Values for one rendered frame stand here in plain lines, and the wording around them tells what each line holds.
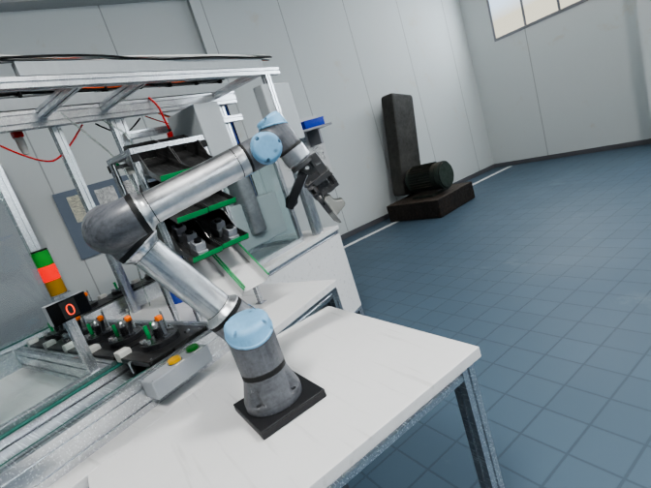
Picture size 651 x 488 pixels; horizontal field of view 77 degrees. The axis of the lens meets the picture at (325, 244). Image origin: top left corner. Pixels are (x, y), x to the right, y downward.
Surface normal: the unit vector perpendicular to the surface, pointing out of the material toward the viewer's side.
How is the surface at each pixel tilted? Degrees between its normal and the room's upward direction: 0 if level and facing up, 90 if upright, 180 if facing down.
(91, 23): 90
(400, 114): 90
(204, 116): 90
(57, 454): 90
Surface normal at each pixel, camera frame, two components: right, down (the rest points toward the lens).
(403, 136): 0.63, -0.03
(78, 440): 0.78, -0.11
